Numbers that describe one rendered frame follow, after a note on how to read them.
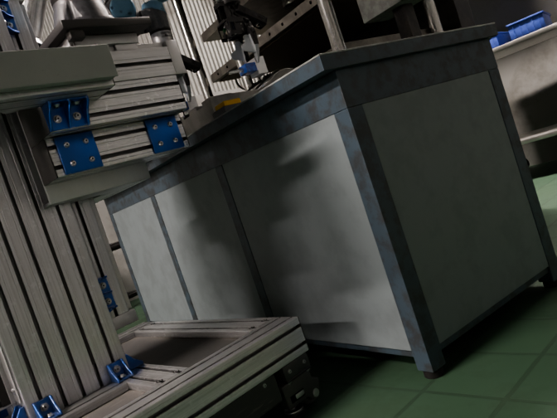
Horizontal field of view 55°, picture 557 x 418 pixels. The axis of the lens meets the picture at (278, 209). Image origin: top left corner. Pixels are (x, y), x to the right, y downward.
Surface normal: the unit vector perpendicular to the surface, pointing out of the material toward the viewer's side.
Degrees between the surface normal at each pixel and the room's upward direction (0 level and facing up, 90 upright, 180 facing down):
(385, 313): 90
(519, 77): 90
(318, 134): 90
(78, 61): 90
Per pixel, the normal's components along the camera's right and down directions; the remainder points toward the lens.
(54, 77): 0.65, -0.18
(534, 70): -0.70, 0.27
